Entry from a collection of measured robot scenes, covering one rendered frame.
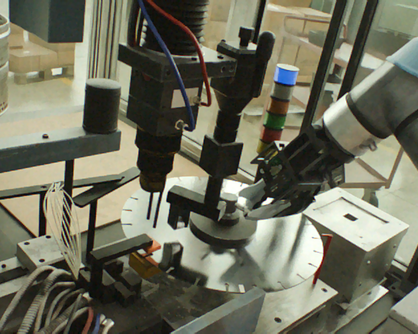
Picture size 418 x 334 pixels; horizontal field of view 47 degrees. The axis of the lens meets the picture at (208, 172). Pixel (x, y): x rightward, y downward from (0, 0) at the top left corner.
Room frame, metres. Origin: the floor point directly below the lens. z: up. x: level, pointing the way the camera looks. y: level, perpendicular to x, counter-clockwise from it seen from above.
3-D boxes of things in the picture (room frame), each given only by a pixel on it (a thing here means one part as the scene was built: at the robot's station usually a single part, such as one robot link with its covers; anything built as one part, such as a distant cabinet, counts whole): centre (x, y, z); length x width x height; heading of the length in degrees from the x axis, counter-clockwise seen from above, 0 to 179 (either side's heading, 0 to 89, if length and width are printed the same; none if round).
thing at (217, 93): (0.61, -0.01, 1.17); 0.06 x 0.05 x 0.20; 129
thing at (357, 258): (0.89, -0.31, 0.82); 0.18 x 0.18 x 0.15; 48
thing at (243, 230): (0.68, -0.04, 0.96); 0.11 x 0.11 x 0.03
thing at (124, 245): (0.53, 0.09, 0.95); 0.10 x 0.03 x 0.07; 138
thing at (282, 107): (0.98, -0.11, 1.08); 0.05 x 0.04 x 0.03; 48
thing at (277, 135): (0.98, -0.11, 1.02); 0.05 x 0.04 x 0.03; 48
